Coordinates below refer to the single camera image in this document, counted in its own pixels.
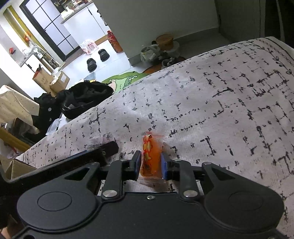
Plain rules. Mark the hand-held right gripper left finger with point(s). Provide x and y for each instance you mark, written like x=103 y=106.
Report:
x=137 y=162

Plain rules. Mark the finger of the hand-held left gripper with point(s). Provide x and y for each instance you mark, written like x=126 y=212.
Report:
x=108 y=149

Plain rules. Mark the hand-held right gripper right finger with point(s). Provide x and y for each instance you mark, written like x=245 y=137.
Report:
x=164 y=165

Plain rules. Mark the clear snack wrapper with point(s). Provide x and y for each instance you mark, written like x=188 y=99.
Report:
x=106 y=137

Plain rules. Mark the small orange snack packet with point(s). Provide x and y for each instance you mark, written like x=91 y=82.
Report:
x=150 y=160

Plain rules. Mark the black backpack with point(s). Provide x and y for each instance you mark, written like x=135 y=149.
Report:
x=87 y=96

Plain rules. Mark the white garment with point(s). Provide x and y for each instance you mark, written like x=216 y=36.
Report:
x=56 y=124

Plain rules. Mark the green cartoon rug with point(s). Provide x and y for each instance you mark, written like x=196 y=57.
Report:
x=121 y=80

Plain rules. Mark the cardboard box with plastic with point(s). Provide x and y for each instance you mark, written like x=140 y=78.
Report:
x=60 y=83

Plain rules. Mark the black slipper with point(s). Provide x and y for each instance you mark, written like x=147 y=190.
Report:
x=103 y=55
x=91 y=65

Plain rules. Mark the plain cardboard box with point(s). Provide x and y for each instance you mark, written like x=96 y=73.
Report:
x=42 y=80

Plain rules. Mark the pink plastic bag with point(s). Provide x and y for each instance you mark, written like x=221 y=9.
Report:
x=88 y=47

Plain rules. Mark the grey plastic bag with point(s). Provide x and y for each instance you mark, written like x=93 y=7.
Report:
x=150 y=53

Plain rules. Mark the red-orange bottle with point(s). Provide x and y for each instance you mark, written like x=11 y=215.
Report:
x=114 y=42

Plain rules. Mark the chrome faucet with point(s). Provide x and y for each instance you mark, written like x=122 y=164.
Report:
x=40 y=55

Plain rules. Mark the brown basket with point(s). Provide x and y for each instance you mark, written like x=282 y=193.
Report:
x=165 y=41

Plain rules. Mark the white kitchen cabinet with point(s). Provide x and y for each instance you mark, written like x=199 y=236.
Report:
x=85 y=23

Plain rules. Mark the black-framed glass door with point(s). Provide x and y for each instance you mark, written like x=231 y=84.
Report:
x=50 y=29

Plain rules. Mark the black coat on rack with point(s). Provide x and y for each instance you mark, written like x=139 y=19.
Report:
x=280 y=20

